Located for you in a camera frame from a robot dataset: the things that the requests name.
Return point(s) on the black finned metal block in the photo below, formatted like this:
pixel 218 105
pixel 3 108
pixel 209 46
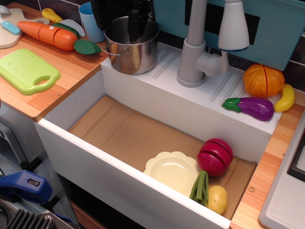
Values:
pixel 27 220

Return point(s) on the blue clamp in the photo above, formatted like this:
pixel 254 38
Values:
pixel 27 186

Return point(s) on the orange toy pumpkin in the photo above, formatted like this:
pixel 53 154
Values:
pixel 263 81

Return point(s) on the blue handled toy knife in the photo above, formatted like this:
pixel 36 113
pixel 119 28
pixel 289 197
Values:
pixel 6 24

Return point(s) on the stainless steel pot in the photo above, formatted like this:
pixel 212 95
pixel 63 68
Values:
pixel 128 57

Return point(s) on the green toy cucumber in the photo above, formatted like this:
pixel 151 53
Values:
pixel 66 27

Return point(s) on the yellow handled toy knife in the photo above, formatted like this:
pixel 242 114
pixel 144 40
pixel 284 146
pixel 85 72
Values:
pixel 55 18

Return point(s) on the blue plastic cup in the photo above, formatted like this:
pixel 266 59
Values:
pixel 93 32

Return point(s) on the grey toy faucet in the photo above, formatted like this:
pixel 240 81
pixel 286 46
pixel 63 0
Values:
pixel 196 62

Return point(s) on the purple toy eggplant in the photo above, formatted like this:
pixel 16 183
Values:
pixel 256 107

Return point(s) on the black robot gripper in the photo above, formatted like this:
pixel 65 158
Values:
pixel 137 11

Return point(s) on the green felt leaves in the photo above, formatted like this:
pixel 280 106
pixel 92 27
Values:
pixel 199 192

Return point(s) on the yellow toy banana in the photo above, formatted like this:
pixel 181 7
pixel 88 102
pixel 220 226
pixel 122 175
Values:
pixel 287 99

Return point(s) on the white toy sink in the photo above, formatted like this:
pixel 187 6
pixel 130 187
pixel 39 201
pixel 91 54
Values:
pixel 197 112

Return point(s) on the yellow toy potato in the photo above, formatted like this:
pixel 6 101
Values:
pixel 218 199

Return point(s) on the brown cardboard sheet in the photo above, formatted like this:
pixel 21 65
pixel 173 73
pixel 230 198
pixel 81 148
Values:
pixel 135 138

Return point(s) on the red wooden toy onion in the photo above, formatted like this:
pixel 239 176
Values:
pixel 214 157

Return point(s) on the white toy stove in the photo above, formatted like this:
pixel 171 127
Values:
pixel 284 207

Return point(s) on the white faucet spray head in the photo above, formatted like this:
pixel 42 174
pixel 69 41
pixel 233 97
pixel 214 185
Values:
pixel 233 34

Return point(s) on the orange wooden toy carrot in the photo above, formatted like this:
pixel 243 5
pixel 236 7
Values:
pixel 58 37

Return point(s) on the green plastic cutting board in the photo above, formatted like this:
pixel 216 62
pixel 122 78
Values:
pixel 27 72

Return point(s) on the cream scalloped plate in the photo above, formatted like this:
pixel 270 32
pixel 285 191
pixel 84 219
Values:
pixel 173 169

